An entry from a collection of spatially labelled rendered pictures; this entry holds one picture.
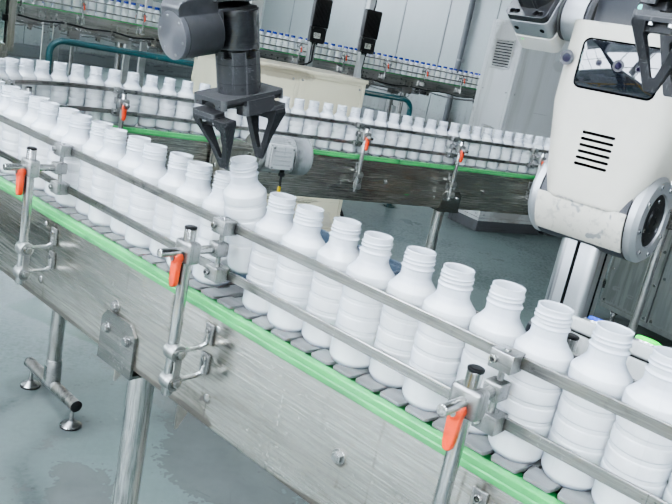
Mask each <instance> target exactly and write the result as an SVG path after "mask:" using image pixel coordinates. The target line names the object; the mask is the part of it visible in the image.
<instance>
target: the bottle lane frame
mask: <svg viewBox="0 0 672 504"><path fill-rule="evenodd" d="M15 187H16V185H14V184H13V183H12V182H10V181H8V180H6V179H4V178H3V177H1V176H0V270H1V271H2V272H4V273H5V274H6V275H8V276H9V277H10V278H11V279H13V280H14V281H15V278H16V276H15V275H14V274H13V268H14V266H15V265H17V256H18V253H17V252H16V251H15V244H16V243H17V242H18V241H19V233H20V221H21V210H22V198H23V194H22V195H16V193H15ZM52 227H55V228H56V229H58V236H57V245H56V246H55V245H53V246H51V247H49V248H47V249H34V252H33V254H32V255H31V256H30V262H29V268H30V269H36V268H44V267H47V266H48V259H49V258H48V255H49V250H51V251H53V252H55V253H56V256H55V266H54V269H52V268H51V269H49V270H48V271H46V272H38V273H32V275H31V277H30V278H29V279H28V280H26V281H25V284H19V285H21V286H22V287H23V288H25V289H26V290H27V291H29V292H30V293H31V294H33V295H34V296H35V297H37V298H38V299H39V300H41V301H42V302H43V303H45V304H46V305H47V306H48V307H50V308H51V309H52V310H54V311H55V312H56V313H58V314H59V315H60V316H62V317H63V318H64V319H66V320H67V321H68V322H70V323H71V324H72V325H74V326H75V327H76V328H78V329H79V330H80V331H82V332H83V333H84V334H86V335H87V336H88V337H89V338H91V339H92V340H93V341H95V342H96V343H97V344H98V343H99V334H100V326H101V318H102V315H103V314H104V313H105V312H106V310H107V309H111V310H113V311H114V312H116V313H117V314H119V315H120V316H122V317H123V318H124V319H126V320H127V321H129V322H130V323H132V324H133V325H134V327H135V331H136V334H137V338H138V339H137V346H136V354H135V361H134V368H133V371H134V372H136V373H137V374H138V375H140V376H141V377H142V378H144V379H145V380H146V381H148V382H149V383H150V384H152V385H153V386H154V387H156V388H157V389H158V390H160V391H161V386H162V385H160V384H159V381H158V378H159V375H160V374H161V372H162V371H164V366H165V359H166V356H165V355H164V354H163V347H164V345H165V344H166V343H167V342H168V339H169V332H170V325H171V318H172V311H173V305H174V298H175V291H176V287H170V286H169V272H165V271H163V270H161V269H159V268H158V267H156V264H151V263H149V262H147V261H146V260H144V259H142V256H137V255H135V254H134V253H132V252H130V251H129V249H125V248H123V247H121V246H120V245H118V244H116V241H111V240H109V239H108V238H106V237H104V234H99V233H97V232H96V231H94V230H92V228H89V227H87V226H85V225H84V224H82V223H81V221H77V220H75V219H73V218H71V217H70V215H66V214H65V213H63V212H61V211H59V209H56V208H54V207H52V206H51V205H49V203H46V202H44V201H42V200H40V199H39V197H35V196H33V200H32V211H31V222H30V233H29V243H30V244H32V245H45V244H48V243H50V239H51V234H50V232H51V229H52ZM217 300H218V299H211V298H209V297H208V296H206V295H204V294H203V293H201V290H196V289H194V288H192V287H191V286H188V293H187V299H186V306H185V312H184V319H183V326H182V332H181V339H180V344H181V345H183V346H184V347H188V346H193V345H199V344H201V343H203V342H204V341H203V340H204V334H205V328H206V322H210V323H211V324H213V325H214V326H216V329H215V335H214V341H213V346H210V345H208V346H206V347H204V348H202V349H200V350H195V351H191V352H187V354H186V357H185V358H184V359H183V360H182V365H181V371H180V376H183V375H188V374H192V373H195V372H197V371H199V365H200V359H201V353H202V351H203V350H204V351H205V352H207V353H208V354H210V355H211V359H210V365H209V371H208V374H205V373H204V374H202V375H200V376H199V377H197V378H193V379H189V380H185V381H182V385H181V386H180V388H179V389H178V390H176V391H174V392H172V395H170V396H167V397H169V398H170V399H171V400H173V401H174V402H175V403H177V404H178V405H179V406H181V407H182V408H183V409H185V410H186V411H187V412H189V413H190V414H191V415H193V416H194V417H195V418H197V419H198V420H199V421H200V422H202V423H203V424H204V425H206V426H207V427H208V428H210V429H211V430H212V431H214V432H215V433H216V434H218V435H219V436H220V437H222V438H223V439H224V440H226V441H227V442H228V443H230V444H231V445H232V446H234V447H235V448H236V449H237V450H239V451H240V452H241V453H243V454H244V455H245V456H247V457H248V458H249V459H251V460H252V461H253V462H255V463H256V464H257V465H259V466H260V467H261V468H263V469H264V470H265V471H267V472H268V473H269V474H271V475H272V476H273V477H274V478H276V479H277V480H278V481H280V482H281V483H282V484H284V485H285V486H286V487H288V488H289V489H290V490H292V491H293V492H294V493H296V494H297V495H298V496H300V497H301V498H302V499H304V500H305V501H306V502H308V503H309V504H432V501H433V497H434V494H435V490H436V486H437V482H438V478H439V475H440V471H441V467H442V463H443V459H444V456H445V452H446V451H445V450H444V449H443V448H442V437H443V433H442V432H441V431H439V430H437V429H436V428H434V427H432V423H433V422H434V421H435V420H433V421H428V422H423V421H422V420H420V419H418V418H417V417H415V416H413V415H411V414H410V413H408V412H406V411H405V407H406V406H408V405H406V406H400V407H399V406H396V405H394V404H392V403H391V402H389V401H387V400H386V399H384V398H382V397H380V392H382V391H378V392H372V391H370V390H368V389H367V388H365V387H363V386H361V385H360V384H358V383H356V378H348V377H346V376H344V375H342V374H341V373H339V372H337V371H335V370H334V369H333V365H325V364H323V363H322V362H320V361H318V360H316V359H315V358H313V357H311V353H313V352H311V353H304V352H303V351H301V350H299V349H298V348H296V347H294V346H292V345H291V341H284V340H282V339H280V338H279V337H277V336H275V335H273V334H272V333H271V330H265V329H263V328H261V327H260V326H258V325H256V324H254V323H253V322H252V320H253V319H246V318H244V317H242V316H241V315H239V314H237V313H235V312H234V310H235V309H228V308H227V307H225V306H223V305H222V304H220V303H218V302H217ZM493 454H494V453H491V454H488V455H480V454H479V453H477V452H475V451H474V450H472V449H470V448H468V447H467V446H464V450H463V453H462V457H461V461H460V465H459V468H458V472H457V476H456V479H455V483H454V487H453V490H452V494H451V498H450V502H449V504H469V501H470V497H471V494H472V490H473V487H474V486H477V487H479V488H480V489H482V490H484V491H485V492H487V493H488V494H489V497H488V501H487V504H565V503H563V502H562V501H560V500H558V499H557V494H558V493H559V490H557V491H554V492H551V493H546V492H544V491H543V490H541V489H539V488H537V487H536V486H534V485H532V484H530V483H529V482H527V481H525V480H524V479H523V478H522V477H523V475H524V473H525V472H526V471H523V472H520V473H516V474H514V473H511V472H510V471H508V470H506V469H505V468H503V467H501V466H499V465H498V464H496V463H494V462H493V461H491V456H492V455H493Z"/></svg>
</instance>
